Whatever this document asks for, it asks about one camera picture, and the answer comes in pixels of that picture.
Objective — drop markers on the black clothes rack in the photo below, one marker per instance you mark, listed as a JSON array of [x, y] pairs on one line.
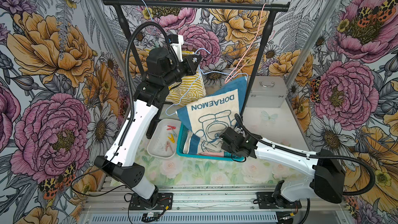
[[131, 36]]

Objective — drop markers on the red clothespin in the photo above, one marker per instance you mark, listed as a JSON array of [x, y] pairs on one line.
[[170, 127]]

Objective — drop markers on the floral table mat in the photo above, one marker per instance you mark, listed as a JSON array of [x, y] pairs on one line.
[[186, 171]]

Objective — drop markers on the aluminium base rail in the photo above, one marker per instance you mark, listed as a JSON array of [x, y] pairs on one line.
[[219, 204]]

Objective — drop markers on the blue and beige towel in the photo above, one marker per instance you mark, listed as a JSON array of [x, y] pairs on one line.
[[207, 117]]

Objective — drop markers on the pink towel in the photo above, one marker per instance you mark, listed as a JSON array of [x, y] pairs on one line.
[[212, 154]]

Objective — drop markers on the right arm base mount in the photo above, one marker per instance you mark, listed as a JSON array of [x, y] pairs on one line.
[[266, 200]]

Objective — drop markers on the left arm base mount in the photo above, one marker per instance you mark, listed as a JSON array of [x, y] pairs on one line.
[[158, 202]]

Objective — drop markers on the silver aluminium case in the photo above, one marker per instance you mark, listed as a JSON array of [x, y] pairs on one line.
[[267, 92]]

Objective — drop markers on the teal plastic basket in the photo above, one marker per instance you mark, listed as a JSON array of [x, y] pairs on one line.
[[183, 138]]

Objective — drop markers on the yellow clothespin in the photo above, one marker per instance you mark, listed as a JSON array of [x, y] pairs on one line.
[[171, 138]]

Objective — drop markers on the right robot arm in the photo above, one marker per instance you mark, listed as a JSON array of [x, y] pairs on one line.
[[323, 176]]

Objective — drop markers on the pink wire hanger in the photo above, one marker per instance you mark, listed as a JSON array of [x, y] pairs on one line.
[[241, 29]]

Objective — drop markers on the light blue wire hanger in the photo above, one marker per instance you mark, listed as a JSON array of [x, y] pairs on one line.
[[147, 12]]

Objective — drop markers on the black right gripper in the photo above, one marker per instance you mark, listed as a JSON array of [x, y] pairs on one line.
[[225, 147]]

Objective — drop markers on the white plastic tray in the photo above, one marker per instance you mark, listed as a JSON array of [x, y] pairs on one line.
[[156, 146]]

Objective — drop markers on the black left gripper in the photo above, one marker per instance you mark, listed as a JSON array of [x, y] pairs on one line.
[[192, 67]]

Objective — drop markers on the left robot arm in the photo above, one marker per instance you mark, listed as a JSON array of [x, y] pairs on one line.
[[147, 100]]

